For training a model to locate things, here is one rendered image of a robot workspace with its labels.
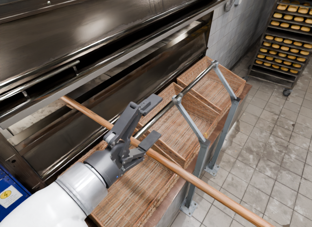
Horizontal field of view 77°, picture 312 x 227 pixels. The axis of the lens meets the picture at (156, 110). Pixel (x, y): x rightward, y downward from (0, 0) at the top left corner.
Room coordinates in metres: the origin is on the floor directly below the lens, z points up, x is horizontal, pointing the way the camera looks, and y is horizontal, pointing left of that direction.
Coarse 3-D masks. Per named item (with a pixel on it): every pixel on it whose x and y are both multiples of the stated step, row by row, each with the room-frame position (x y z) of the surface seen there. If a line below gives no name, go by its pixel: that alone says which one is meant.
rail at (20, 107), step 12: (180, 24) 1.22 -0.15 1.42; (156, 36) 1.03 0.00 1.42; (132, 48) 0.88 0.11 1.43; (108, 60) 0.76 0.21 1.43; (84, 72) 0.66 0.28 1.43; (60, 84) 0.58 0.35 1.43; (36, 96) 0.51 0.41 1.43; (48, 96) 0.53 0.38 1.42; (12, 108) 0.45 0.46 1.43; (24, 108) 0.47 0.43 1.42; (0, 120) 0.41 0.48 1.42
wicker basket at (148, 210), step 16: (80, 160) 0.63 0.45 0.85; (144, 160) 0.79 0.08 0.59; (128, 176) 0.66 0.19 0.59; (144, 176) 0.66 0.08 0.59; (160, 176) 0.66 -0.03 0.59; (176, 176) 0.64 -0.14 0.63; (112, 192) 0.55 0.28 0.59; (128, 192) 0.55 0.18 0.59; (144, 192) 0.55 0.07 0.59; (160, 192) 0.49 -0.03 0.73; (96, 208) 0.45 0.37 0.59; (112, 208) 0.45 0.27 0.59; (128, 208) 0.45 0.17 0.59; (144, 208) 0.45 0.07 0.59; (96, 224) 0.36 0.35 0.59; (128, 224) 0.36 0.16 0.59
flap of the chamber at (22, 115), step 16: (208, 0) 1.82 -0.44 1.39; (224, 0) 1.74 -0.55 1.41; (176, 16) 1.43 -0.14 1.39; (144, 32) 1.15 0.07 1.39; (112, 48) 0.95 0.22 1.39; (144, 48) 0.94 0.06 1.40; (80, 64) 0.79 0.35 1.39; (112, 64) 0.77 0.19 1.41; (48, 80) 0.66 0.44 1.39; (64, 80) 0.65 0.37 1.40; (80, 80) 0.64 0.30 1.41; (16, 96) 0.56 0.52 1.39; (32, 96) 0.55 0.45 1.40; (0, 112) 0.46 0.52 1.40; (32, 112) 0.48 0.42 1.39
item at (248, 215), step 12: (84, 108) 0.69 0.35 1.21; (96, 120) 0.62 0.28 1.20; (132, 144) 0.49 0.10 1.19; (156, 156) 0.42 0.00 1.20; (168, 168) 0.38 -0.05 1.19; (180, 168) 0.37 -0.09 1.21; (192, 180) 0.33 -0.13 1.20; (204, 192) 0.29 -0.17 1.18; (216, 192) 0.28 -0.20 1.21; (228, 204) 0.25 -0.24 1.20; (252, 216) 0.21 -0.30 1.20
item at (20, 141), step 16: (192, 32) 1.68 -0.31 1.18; (160, 48) 1.38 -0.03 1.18; (144, 64) 1.16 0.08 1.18; (112, 80) 0.97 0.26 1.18; (80, 96) 0.82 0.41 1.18; (96, 96) 0.83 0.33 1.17; (64, 112) 0.69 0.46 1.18; (32, 128) 0.59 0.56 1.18; (48, 128) 0.61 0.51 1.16; (16, 144) 0.50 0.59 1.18
